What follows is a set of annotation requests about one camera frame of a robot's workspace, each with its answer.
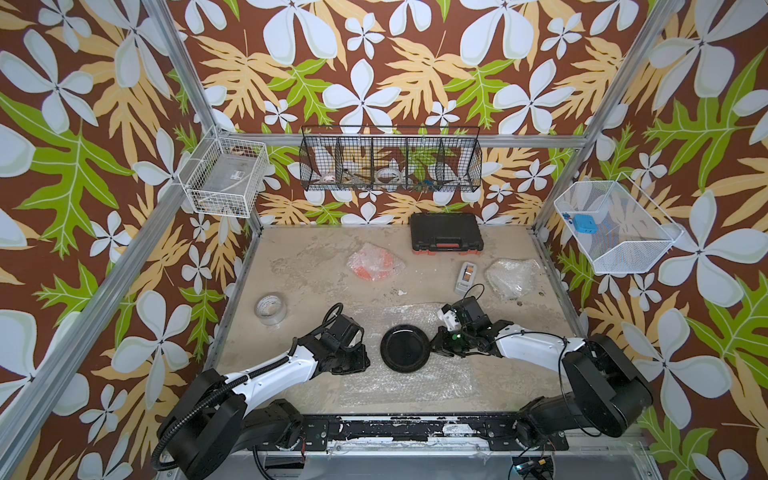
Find clear tape roll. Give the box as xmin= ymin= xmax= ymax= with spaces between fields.
xmin=254 ymin=293 xmax=288 ymax=326

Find black tool case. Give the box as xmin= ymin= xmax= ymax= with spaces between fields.
xmin=408 ymin=213 xmax=484 ymax=254

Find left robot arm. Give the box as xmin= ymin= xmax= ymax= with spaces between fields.
xmin=151 ymin=303 xmax=370 ymax=479

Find black wire basket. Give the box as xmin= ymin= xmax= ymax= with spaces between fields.
xmin=298 ymin=125 xmax=483 ymax=192

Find white wire basket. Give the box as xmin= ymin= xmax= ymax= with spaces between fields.
xmin=179 ymin=127 xmax=271 ymax=219
xmin=554 ymin=174 xmax=684 ymax=276

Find black dinner plate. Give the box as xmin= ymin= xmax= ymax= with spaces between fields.
xmin=380 ymin=324 xmax=431 ymax=373

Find grey tape dispenser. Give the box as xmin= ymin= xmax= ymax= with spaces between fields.
xmin=454 ymin=262 xmax=477 ymax=296

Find blue small object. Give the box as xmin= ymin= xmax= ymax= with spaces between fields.
xmin=572 ymin=214 xmax=598 ymax=235

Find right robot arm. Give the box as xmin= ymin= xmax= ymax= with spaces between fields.
xmin=431 ymin=296 xmax=653 ymax=447

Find white wire basket left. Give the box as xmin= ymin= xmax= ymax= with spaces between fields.
xmin=179 ymin=127 xmax=271 ymax=219

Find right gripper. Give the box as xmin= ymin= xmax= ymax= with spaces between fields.
xmin=421 ymin=324 xmax=475 ymax=357

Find orange plastic plate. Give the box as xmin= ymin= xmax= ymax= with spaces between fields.
xmin=349 ymin=252 xmax=399 ymax=281

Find white wire basket right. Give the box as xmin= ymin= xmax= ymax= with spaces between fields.
xmin=554 ymin=174 xmax=684 ymax=276

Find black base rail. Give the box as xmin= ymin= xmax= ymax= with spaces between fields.
xmin=245 ymin=412 xmax=571 ymax=452

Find clear bubble wrap sheet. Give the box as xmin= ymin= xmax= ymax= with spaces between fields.
xmin=347 ymin=242 xmax=405 ymax=282

